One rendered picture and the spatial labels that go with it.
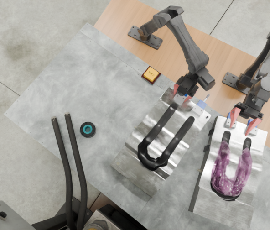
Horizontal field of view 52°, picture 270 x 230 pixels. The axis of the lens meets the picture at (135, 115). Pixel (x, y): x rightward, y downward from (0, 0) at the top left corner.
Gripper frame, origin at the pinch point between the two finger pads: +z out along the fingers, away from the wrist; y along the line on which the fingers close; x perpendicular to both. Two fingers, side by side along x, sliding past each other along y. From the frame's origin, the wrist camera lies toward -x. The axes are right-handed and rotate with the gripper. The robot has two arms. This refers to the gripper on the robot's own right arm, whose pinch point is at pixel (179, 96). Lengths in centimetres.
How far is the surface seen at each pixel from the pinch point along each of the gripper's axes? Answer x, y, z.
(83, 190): -57, -9, 30
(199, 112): -1.6, 12.2, -0.4
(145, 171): -32.7, 8.0, 23.8
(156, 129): -16.9, 0.4, 11.9
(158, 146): -25.0, 5.9, 11.8
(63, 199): -32, -30, 122
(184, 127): -8.2, 10.9, 7.6
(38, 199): -43, -46, 128
